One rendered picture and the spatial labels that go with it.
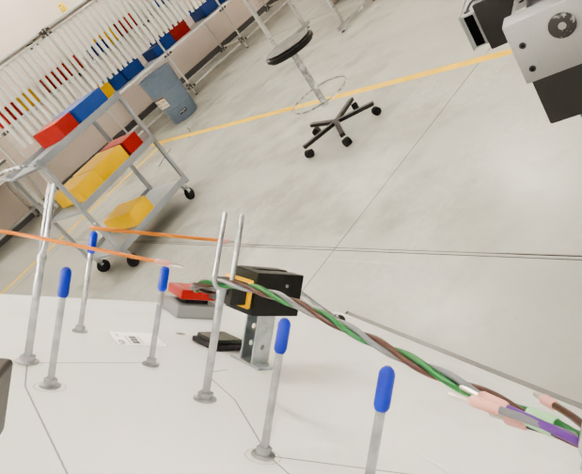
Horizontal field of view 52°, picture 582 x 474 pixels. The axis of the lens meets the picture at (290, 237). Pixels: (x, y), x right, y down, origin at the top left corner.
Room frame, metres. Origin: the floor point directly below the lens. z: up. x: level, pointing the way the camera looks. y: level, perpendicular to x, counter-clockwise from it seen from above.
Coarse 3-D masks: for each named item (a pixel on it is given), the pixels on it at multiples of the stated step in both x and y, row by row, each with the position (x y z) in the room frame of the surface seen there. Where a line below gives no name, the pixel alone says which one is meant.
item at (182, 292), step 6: (174, 282) 0.70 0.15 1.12; (168, 288) 0.70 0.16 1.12; (174, 288) 0.68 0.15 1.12; (180, 288) 0.67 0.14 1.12; (186, 288) 0.67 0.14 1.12; (180, 294) 0.66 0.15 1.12; (186, 294) 0.66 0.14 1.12; (192, 294) 0.66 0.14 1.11; (198, 294) 0.66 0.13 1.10; (204, 294) 0.66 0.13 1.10; (186, 300) 0.67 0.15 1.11; (192, 300) 0.67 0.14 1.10; (198, 300) 0.67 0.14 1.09; (204, 300) 0.66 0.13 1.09; (210, 300) 0.66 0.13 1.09
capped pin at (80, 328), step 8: (96, 224) 0.57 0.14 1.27; (96, 232) 0.57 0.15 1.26; (88, 240) 0.57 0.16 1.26; (96, 240) 0.57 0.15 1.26; (88, 256) 0.57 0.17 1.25; (88, 264) 0.56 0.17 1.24; (88, 272) 0.56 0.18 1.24; (88, 280) 0.56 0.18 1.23; (80, 312) 0.55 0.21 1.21; (80, 320) 0.55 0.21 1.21; (80, 328) 0.55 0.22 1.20
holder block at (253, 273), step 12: (252, 276) 0.48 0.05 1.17; (264, 276) 0.48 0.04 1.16; (276, 276) 0.49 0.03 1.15; (288, 276) 0.49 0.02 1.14; (300, 276) 0.50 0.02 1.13; (276, 288) 0.48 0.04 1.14; (288, 288) 0.49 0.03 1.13; (300, 288) 0.50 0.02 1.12; (252, 300) 0.47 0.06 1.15; (264, 300) 0.48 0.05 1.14; (252, 312) 0.47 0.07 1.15; (264, 312) 0.48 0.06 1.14; (276, 312) 0.48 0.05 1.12; (288, 312) 0.49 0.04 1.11
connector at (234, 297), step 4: (220, 276) 0.50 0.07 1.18; (224, 276) 0.50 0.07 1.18; (228, 292) 0.47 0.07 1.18; (232, 292) 0.47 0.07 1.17; (236, 292) 0.47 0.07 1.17; (240, 292) 0.47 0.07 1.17; (244, 292) 0.48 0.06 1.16; (212, 296) 0.49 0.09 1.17; (228, 296) 0.47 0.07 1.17; (232, 296) 0.47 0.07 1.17; (236, 296) 0.47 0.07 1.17; (240, 296) 0.47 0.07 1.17; (244, 296) 0.47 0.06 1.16; (224, 300) 0.47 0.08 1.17; (228, 300) 0.47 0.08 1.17; (232, 300) 0.47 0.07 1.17; (236, 300) 0.47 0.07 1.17; (240, 300) 0.47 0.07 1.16; (244, 300) 0.47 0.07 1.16; (228, 304) 0.47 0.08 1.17; (232, 304) 0.47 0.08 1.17; (236, 304) 0.47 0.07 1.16; (240, 304) 0.47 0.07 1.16; (244, 304) 0.47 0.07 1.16
